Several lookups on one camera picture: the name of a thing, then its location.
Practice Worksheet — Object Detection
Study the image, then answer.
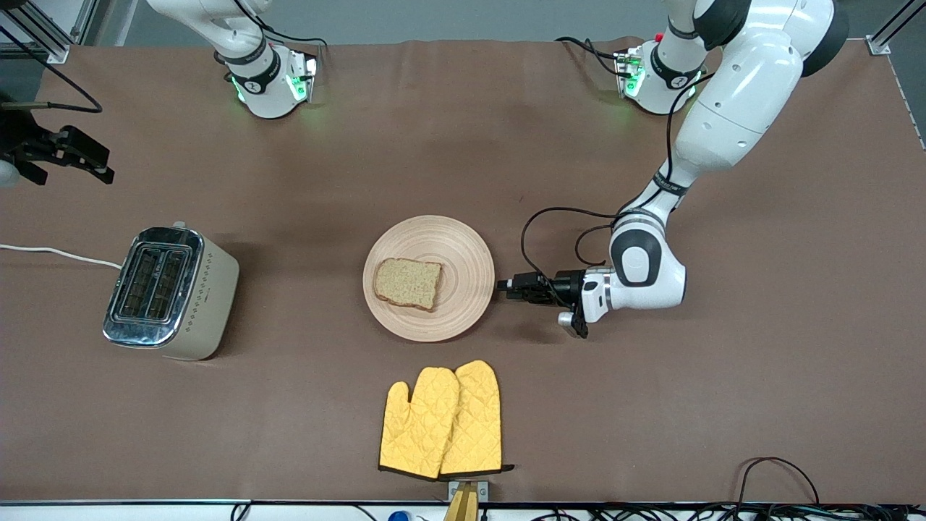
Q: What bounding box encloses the light wooden round plate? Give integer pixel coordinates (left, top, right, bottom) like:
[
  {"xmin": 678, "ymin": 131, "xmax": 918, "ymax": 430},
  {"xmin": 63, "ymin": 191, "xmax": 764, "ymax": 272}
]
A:
[{"xmin": 362, "ymin": 215, "xmax": 496, "ymax": 343}]

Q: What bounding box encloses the brown bread toast slice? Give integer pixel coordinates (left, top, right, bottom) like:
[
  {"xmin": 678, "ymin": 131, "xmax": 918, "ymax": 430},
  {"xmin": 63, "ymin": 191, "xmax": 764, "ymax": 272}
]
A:
[{"xmin": 373, "ymin": 258, "xmax": 443, "ymax": 313}]

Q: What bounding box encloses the brown table cover sheet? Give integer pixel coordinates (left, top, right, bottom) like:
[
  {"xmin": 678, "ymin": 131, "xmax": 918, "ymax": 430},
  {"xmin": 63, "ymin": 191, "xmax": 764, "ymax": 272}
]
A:
[{"xmin": 0, "ymin": 36, "xmax": 926, "ymax": 505}]

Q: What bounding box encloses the yellow quilted oven mitt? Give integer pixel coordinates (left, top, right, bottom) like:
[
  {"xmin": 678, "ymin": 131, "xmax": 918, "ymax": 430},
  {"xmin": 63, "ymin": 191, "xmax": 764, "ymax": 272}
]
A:
[
  {"xmin": 439, "ymin": 360, "xmax": 515, "ymax": 477},
  {"xmin": 378, "ymin": 367, "xmax": 461, "ymax": 480}
]

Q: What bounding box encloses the silver cream two-slot toaster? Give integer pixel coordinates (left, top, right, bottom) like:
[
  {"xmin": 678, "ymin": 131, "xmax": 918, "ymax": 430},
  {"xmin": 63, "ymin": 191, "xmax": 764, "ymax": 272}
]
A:
[{"xmin": 102, "ymin": 221, "xmax": 240, "ymax": 361}]

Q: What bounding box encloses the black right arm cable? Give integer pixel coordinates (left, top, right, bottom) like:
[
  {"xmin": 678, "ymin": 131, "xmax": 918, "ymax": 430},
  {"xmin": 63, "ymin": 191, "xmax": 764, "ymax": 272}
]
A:
[{"xmin": 0, "ymin": 27, "xmax": 103, "ymax": 114}]

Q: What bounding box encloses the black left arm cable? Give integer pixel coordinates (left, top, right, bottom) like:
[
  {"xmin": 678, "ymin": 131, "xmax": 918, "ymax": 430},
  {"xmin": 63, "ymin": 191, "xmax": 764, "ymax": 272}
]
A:
[{"xmin": 521, "ymin": 69, "xmax": 717, "ymax": 308}]

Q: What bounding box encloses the aluminium frame profile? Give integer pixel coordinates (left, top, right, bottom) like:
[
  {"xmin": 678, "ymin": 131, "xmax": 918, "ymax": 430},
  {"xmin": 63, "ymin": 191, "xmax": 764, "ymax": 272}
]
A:
[
  {"xmin": 0, "ymin": 0, "xmax": 98, "ymax": 64},
  {"xmin": 867, "ymin": 0, "xmax": 926, "ymax": 57}
]

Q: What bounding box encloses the white toaster power cable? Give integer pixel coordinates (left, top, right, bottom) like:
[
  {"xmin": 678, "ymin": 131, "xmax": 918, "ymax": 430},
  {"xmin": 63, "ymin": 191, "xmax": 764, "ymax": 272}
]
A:
[{"xmin": 0, "ymin": 244, "xmax": 122, "ymax": 270}]

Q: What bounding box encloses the black arm base cable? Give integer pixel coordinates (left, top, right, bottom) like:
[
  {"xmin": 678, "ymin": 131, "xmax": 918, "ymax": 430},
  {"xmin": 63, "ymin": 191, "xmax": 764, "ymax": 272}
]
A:
[
  {"xmin": 257, "ymin": 22, "xmax": 328, "ymax": 48},
  {"xmin": 556, "ymin": 36, "xmax": 624, "ymax": 77}
]

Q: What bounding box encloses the red black cable loop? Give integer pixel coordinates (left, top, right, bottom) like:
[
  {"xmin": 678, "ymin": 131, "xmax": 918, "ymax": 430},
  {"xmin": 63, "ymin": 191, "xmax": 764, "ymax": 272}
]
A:
[{"xmin": 734, "ymin": 457, "xmax": 822, "ymax": 507}]

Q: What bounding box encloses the black cable bundle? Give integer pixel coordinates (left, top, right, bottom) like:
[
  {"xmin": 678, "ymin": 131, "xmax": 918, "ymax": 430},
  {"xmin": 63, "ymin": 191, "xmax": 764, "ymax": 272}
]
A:
[{"xmin": 528, "ymin": 502, "xmax": 926, "ymax": 521}]

